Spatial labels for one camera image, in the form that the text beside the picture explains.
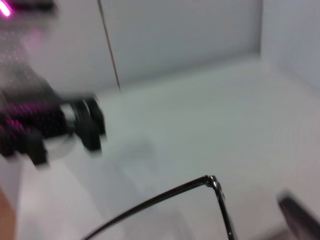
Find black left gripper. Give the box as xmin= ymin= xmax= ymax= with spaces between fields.
xmin=0 ymin=64 xmax=109 ymax=167

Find black glasses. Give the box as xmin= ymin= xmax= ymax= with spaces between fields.
xmin=81 ymin=174 xmax=240 ymax=240

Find black glasses case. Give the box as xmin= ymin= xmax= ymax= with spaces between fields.
xmin=276 ymin=191 xmax=320 ymax=240

